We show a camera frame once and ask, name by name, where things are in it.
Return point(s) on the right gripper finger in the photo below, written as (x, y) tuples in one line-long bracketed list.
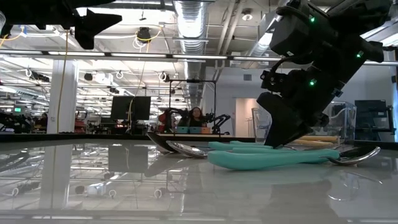
[(283, 124)]

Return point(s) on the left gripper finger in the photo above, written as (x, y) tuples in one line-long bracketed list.
[(93, 2), (90, 28)]

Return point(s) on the clear plastic container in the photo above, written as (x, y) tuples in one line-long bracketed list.
[(348, 124)]

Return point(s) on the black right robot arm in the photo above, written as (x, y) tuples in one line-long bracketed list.
[(342, 31)]

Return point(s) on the background black robot arm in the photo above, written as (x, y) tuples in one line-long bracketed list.
[(219, 119), (171, 118)]

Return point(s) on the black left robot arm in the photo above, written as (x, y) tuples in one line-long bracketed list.
[(9, 12)]

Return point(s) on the black ceiling device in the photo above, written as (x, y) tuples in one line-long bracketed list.
[(144, 34)]

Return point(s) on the black cabinet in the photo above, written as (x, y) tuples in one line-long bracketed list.
[(373, 118)]

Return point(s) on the orange storage bin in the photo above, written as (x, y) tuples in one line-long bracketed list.
[(206, 130)]

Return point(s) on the white structural column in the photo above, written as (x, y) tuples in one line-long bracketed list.
[(62, 99)]

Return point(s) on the black computer monitor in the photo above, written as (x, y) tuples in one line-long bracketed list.
[(124, 107)]

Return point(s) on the person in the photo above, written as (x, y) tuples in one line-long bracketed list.
[(43, 119), (196, 116)]

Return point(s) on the blue storage bin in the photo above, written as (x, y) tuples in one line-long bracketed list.
[(195, 130)]

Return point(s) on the red equipment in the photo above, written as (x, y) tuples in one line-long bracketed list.
[(80, 124)]

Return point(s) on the teal storage bin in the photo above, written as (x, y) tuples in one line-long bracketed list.
[(183, 130)]

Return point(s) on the green exit sign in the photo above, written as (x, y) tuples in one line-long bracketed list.
[(17, 109)]

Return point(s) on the LED light bar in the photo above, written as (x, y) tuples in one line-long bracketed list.
[(199, 56)]

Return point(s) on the silver spiral air duct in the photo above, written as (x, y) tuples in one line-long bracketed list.
[(191, 25), (264, 40)]

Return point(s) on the black rig frame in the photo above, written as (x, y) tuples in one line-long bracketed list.
[(192, 80)]

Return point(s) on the black table frame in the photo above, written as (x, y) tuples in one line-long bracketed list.
[(62, 137)]

